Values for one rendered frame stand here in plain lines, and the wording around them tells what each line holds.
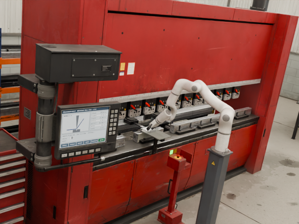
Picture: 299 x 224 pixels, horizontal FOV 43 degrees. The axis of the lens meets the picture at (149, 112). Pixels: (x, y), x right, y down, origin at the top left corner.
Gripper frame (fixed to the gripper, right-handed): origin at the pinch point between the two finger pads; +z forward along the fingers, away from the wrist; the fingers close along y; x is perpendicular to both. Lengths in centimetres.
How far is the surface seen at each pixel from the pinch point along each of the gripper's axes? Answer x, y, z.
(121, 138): 0.8, 35.4, 6.5
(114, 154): 16, 52, 6
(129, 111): -16.0, 29.6, -14.4
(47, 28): -79, 110, -57
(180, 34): -64, -27, -72
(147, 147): 16.7, 10.0, 6.5
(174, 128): 3.0, -43.2, 8.7
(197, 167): 46, -85, 42
